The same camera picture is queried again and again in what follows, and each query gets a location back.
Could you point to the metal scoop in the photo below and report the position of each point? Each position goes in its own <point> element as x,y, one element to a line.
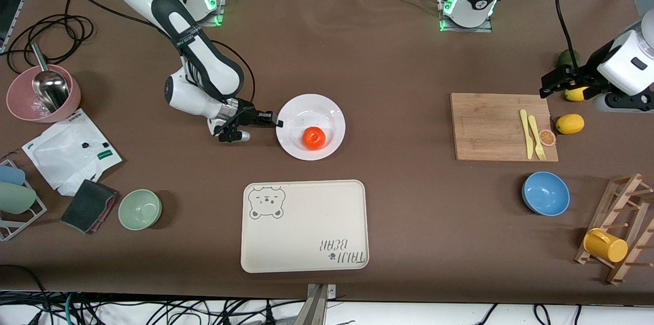
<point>51,87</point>

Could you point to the yellow lemon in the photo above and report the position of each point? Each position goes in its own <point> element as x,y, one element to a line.
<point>570,124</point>
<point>576,94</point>

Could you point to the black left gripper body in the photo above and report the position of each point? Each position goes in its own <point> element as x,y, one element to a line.
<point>583,74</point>

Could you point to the white plastic bag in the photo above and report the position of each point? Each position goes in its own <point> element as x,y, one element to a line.
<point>61,161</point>

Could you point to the aluminium camera pole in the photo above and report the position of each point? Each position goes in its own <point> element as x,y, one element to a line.
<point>318,309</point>

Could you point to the light green bowl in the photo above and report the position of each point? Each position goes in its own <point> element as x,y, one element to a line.
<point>139,209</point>

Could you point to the toy orange slice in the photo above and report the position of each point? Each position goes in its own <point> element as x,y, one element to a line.
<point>547,137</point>

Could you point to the white round plate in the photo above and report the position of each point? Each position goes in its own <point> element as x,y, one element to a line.
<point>317,110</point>

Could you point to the cream bear print tray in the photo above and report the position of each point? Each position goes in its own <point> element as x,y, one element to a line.
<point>306,233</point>

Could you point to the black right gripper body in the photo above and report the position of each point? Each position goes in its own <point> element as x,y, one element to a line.
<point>248,113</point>

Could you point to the orange fruit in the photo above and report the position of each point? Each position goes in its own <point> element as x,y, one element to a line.
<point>314,139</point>

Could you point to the wooden cup rack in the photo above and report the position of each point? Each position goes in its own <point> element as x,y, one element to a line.
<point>608,218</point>

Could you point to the blue bowl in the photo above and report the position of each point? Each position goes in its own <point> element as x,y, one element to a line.
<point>545,193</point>

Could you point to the pale green cup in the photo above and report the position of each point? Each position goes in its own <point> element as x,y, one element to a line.
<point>15,198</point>

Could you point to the pink bowl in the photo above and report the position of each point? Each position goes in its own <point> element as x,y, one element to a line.
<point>20,105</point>

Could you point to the yellow plastic fork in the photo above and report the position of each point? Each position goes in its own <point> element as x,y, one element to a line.
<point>535,133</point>

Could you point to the yellow mug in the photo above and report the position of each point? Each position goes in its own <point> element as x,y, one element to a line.
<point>608,247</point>

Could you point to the dark green avocado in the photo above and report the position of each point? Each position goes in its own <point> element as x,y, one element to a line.
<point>566,57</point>

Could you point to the wooden cutting board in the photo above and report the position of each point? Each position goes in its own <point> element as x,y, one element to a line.
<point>485,128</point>

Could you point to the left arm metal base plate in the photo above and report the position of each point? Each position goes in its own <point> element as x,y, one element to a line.
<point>465,29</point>

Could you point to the dark grey folded cloth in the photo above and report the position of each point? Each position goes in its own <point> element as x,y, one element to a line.
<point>87,205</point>

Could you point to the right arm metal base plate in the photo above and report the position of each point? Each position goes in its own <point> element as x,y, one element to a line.
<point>212,21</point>

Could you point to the light blue cup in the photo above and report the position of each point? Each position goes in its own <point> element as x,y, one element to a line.
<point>11,175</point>

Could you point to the yellow plastic knife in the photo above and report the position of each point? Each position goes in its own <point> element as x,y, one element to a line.
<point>526,133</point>

